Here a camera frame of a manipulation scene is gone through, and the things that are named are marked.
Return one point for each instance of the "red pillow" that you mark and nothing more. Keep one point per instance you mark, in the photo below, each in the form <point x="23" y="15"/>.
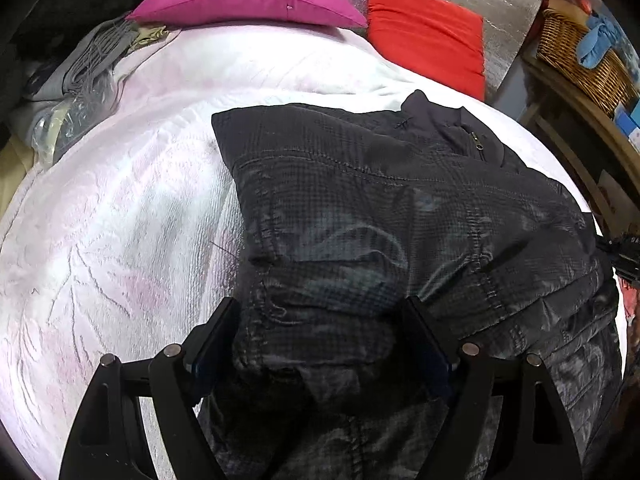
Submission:
<point x="425" y="35"/>

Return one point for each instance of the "dark quilted zip jacket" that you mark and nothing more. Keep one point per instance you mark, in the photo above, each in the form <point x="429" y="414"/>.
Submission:
<point x="375" y="210"/>

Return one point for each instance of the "silver foil insulation board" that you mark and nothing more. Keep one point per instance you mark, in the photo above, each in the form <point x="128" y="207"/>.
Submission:
<point x="500" y="0"/>

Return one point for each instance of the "blue cloth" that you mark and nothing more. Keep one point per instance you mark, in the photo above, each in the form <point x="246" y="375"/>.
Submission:
<point x="597" y="42"/>

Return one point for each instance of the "beige printed cloth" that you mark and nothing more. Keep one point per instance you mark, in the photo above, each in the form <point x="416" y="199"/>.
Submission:
<point x="150" y="35"/>

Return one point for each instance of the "light blue cardboard box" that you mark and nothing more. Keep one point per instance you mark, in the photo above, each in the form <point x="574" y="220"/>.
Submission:
<point x="627" y="122"/>

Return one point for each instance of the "wicker basket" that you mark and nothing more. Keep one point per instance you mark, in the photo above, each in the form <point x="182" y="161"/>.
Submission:
<point x="565" y="50"/>

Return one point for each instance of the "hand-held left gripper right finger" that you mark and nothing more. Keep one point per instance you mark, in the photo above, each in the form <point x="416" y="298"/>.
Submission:
<point x="430" y="360"/>

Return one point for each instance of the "white embossed bedspread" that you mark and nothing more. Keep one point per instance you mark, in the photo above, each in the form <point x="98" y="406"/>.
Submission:
<point x="125" y="235"/>

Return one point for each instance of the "wooden side table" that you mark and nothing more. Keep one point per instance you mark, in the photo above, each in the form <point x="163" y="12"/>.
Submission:
<point x="565" y="110"/>

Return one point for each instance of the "black puffer coat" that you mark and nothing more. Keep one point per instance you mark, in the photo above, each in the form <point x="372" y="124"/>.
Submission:
<point x="50" y="10"/>

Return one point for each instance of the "grey garment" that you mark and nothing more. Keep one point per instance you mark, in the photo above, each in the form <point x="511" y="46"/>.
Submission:
<point x="95" y="50"/>

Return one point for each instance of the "red bag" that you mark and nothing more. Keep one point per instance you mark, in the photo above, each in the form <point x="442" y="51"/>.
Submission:
<point x="631" y="305"/>

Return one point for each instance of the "clear plastic bag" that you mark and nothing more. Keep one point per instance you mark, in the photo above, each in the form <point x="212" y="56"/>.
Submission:
<point x="75" y="115"/>

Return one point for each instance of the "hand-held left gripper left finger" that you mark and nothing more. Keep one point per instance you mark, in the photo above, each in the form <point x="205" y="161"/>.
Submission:
<point x="215" y="355"/>

